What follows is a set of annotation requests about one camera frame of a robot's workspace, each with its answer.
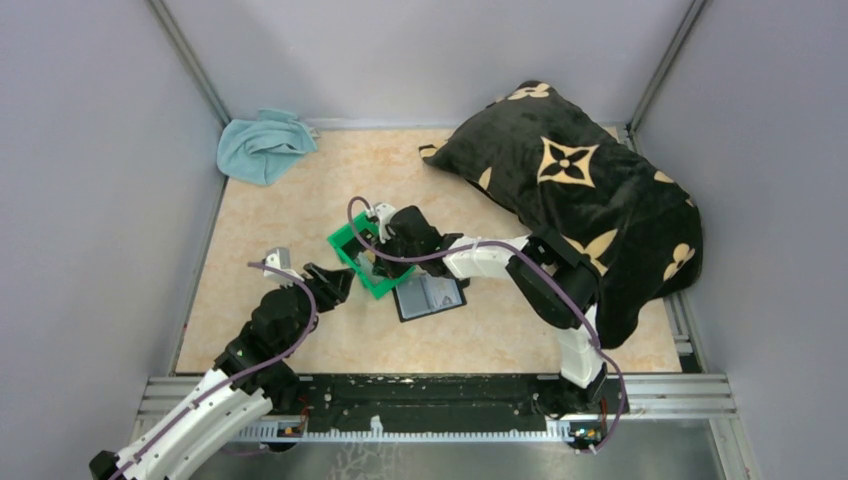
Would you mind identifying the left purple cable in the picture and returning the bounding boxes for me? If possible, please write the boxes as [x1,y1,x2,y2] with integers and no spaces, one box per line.
[105,260,321,480]

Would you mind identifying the green plastic bin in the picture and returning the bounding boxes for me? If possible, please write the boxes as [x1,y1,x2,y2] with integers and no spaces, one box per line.
[327,224,414,299]

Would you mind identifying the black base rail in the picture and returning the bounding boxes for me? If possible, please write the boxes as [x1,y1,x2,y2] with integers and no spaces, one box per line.
[267,374,611,434]

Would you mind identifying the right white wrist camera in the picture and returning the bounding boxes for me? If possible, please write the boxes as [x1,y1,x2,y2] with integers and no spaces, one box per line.
[366,202,397,243]

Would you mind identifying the black card holder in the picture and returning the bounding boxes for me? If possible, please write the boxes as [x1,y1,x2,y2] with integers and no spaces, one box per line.
[392,274,469,323]

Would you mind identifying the purple cable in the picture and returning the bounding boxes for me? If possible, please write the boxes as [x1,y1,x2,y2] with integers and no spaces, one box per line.
[105,260,321,480]
[346,195,627,455]

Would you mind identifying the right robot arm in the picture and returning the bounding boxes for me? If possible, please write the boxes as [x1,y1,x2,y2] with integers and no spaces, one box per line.
[364,203,607,401]

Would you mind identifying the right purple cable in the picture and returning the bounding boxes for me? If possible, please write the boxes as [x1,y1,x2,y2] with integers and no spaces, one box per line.
[346,195,627,455]

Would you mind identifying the light blue cloth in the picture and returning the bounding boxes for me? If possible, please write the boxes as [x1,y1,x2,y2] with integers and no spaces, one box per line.
[216,109,319,187]

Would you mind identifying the white gold VIP card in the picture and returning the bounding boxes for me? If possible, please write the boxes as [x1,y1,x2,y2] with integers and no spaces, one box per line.
[426,277,465,312]

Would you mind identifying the grey VIP card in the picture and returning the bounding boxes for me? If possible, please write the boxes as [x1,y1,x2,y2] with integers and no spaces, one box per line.
[356,251,381,283]

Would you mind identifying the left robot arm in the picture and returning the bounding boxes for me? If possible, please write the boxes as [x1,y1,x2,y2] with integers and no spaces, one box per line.
[89,261,355,479]

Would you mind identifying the black floral pillow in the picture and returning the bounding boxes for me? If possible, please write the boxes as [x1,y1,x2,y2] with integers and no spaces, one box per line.
[418,80,704,350]

